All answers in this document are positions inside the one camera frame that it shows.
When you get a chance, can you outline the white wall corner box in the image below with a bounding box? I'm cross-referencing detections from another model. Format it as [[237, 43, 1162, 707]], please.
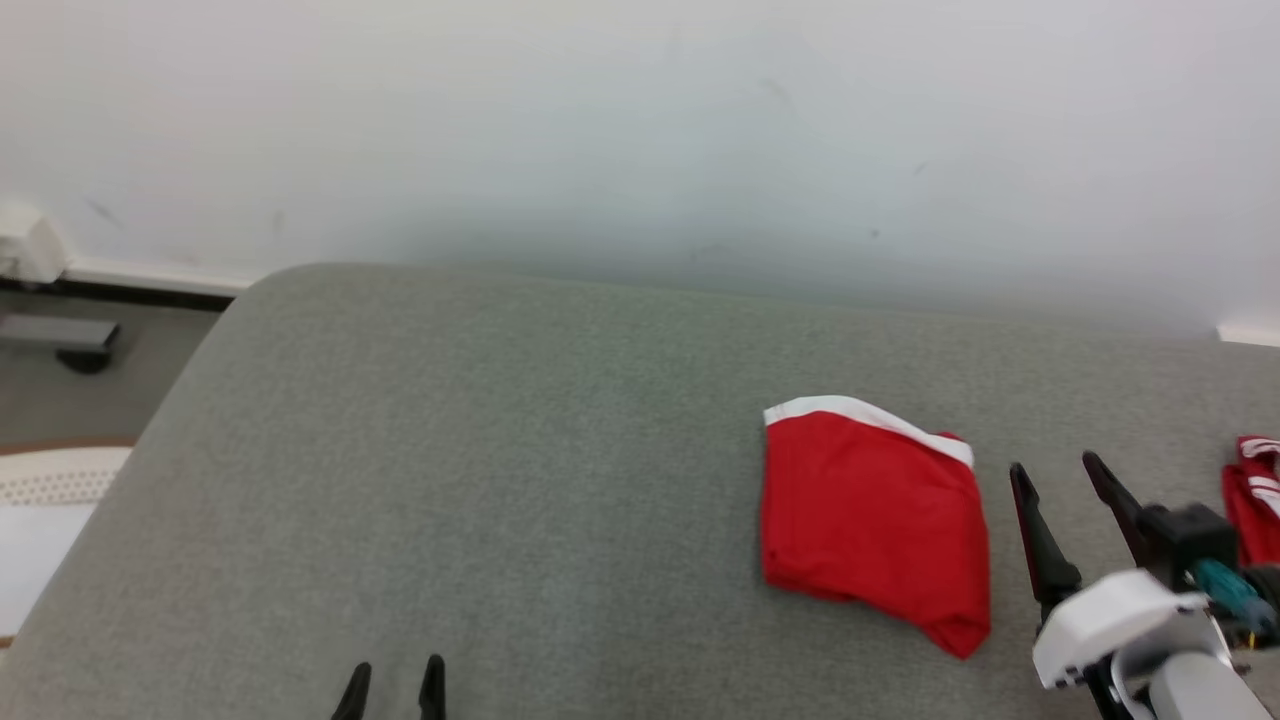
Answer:
[[0, 203, 69, 286]]

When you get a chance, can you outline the teal connector camera cable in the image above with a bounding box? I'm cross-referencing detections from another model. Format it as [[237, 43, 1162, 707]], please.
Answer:
[[1190, 558, 1279, 633]]

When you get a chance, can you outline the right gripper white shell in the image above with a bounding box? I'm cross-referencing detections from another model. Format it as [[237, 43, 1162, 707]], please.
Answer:
[[1009, 451, 1236, 691]]

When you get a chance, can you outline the white perforated laundry basket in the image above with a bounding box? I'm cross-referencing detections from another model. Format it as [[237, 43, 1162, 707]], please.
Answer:
[[0, 447, 134, 641]]

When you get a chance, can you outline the red shirt with white panels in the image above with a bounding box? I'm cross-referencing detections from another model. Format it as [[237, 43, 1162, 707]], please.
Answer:
[[760, 395, 993, 661]]

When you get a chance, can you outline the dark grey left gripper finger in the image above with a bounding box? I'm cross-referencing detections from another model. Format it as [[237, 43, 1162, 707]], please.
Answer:
[[418, 654, 447, 720], [330, 662, 373, 720]]

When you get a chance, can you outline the red garment with white cuffs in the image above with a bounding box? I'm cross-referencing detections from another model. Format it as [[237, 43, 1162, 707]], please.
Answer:
[[1220, 434, 1280, 568]]

